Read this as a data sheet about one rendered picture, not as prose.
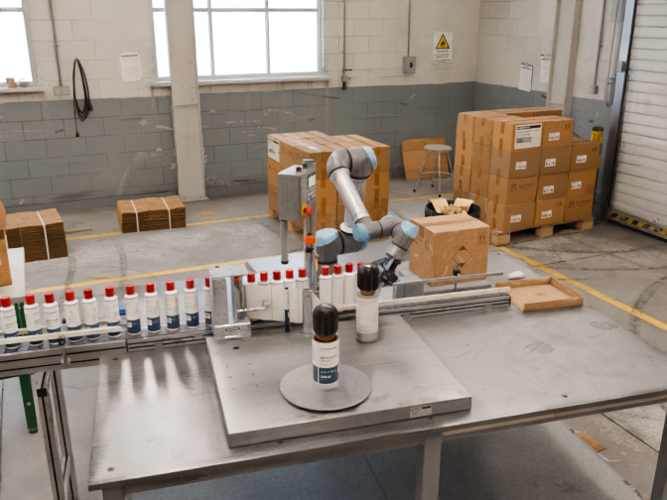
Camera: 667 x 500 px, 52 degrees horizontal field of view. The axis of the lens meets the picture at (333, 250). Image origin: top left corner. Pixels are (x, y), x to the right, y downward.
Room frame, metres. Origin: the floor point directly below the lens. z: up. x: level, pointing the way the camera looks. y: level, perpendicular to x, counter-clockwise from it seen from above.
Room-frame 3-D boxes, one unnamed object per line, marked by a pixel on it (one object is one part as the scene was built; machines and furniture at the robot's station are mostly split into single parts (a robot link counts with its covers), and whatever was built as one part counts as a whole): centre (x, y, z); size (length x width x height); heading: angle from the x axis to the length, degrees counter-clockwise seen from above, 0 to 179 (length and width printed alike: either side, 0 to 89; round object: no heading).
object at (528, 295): (2.92, -0.94, 0.85); 0.30 x 0.26 x 0.04; 106
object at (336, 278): (2.66, -0.02, 0.98); 0.05 x 0.05 x 0.20
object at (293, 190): (2.71, 0.15, 1.38); 0.17 x 0.10 x 0.19; 161
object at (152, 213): (6.84, 1.89, 0.11); 0.65 x 0.54 x 0.22; 111
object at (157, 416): (2.59, -0.13, 0.82); 2.10 x 1.50 x 0.02; 106
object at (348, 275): (2.68, -0.06, 0.98); 0.05 x 0.05 x 0.20
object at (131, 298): (2.44, 0.78, 0.98); 0.05 x 0.05 x 0.20
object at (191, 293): (2.50, 0.56, 0.98); 0.05 x 0.05 x 0.20
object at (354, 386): (2.03, 0.03, 0.89); 0.31 x 0.31 x 0.01
